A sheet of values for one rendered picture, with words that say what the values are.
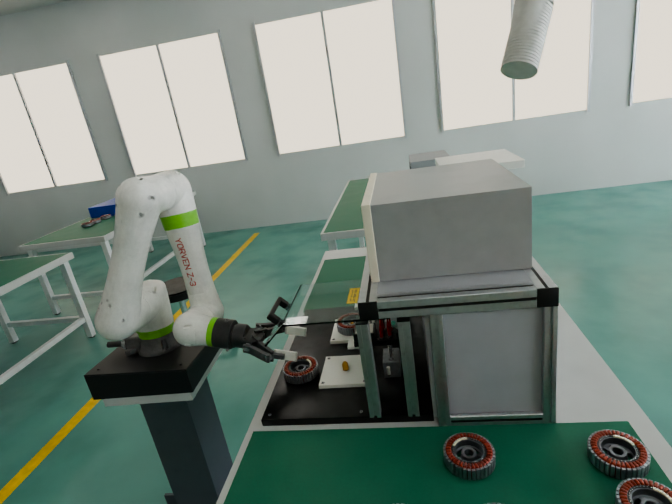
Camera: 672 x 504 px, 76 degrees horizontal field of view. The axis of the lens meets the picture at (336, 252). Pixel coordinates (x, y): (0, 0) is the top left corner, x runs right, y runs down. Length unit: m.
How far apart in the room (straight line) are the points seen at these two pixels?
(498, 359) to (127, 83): 6.31
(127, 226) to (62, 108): 6.19
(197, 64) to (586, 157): 5.14
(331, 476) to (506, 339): 0.52
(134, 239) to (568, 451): 1.22
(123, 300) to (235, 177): 5.02
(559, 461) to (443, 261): 0.51
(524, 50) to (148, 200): 1.69
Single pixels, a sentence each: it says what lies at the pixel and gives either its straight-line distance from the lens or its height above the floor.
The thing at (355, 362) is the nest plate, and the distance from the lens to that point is 1.40.
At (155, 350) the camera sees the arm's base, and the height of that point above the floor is 0.85.
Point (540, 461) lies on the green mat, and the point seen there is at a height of 0.75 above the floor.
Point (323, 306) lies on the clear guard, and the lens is 1.13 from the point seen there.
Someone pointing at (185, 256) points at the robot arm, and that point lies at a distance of 1.46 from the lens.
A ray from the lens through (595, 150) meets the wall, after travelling 6.39.
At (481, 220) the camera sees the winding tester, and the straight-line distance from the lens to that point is 1.06.
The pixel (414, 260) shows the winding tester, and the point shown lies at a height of 1.16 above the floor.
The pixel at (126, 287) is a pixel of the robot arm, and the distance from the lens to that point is 1.41.
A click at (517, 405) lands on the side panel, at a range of 1.21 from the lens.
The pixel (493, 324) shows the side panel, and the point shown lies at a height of 1.03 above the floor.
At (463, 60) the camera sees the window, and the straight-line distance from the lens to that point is 5.89.
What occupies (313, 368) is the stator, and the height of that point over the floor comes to 0.80.
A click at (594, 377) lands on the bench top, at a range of 1.41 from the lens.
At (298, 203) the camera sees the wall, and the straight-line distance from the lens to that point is 6.16.
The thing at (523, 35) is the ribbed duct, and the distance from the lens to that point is 2.27.
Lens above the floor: 1.56
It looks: 19 degrees down
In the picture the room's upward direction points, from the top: 9 degrees counter-clockwise
